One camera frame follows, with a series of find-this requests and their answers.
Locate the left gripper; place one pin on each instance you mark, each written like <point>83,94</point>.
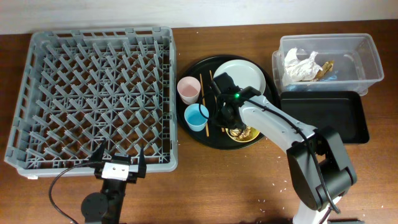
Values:
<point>142,168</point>

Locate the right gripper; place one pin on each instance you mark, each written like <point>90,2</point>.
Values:
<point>217,113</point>

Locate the food scraps with rice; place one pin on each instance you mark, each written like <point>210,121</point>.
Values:
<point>240,133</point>

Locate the blue plastic cup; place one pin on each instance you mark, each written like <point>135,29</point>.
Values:
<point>196,116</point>

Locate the yellow plastic bowl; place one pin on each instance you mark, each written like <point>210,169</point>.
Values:
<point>254,134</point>

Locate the grey round plate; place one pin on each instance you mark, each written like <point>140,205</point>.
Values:
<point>243,73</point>

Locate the pink plastic cup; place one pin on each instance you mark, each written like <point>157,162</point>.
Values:
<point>189,89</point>

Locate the white paper napkin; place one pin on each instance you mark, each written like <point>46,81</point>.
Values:
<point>299,70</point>

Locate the brown snack wrapper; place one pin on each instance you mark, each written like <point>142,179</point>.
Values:
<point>327,67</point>

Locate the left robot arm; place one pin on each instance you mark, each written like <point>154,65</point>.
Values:
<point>105,206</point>

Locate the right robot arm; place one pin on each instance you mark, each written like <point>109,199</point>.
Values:
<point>320,168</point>

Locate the grey plastic dishwasher rack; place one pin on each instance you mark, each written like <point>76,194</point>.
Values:
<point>84,88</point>

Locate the clear plastic waste bin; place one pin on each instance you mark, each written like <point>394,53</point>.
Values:
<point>356,66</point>

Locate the right wooden chopstick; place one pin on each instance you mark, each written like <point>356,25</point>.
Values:
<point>211,76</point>

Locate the wooden chopstick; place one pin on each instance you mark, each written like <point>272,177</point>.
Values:
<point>204,104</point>
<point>211,76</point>

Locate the left wooden chopstick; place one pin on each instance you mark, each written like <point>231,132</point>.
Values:
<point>204,104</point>

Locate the black rectangular tray bin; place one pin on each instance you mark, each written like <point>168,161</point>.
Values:
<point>341,110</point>

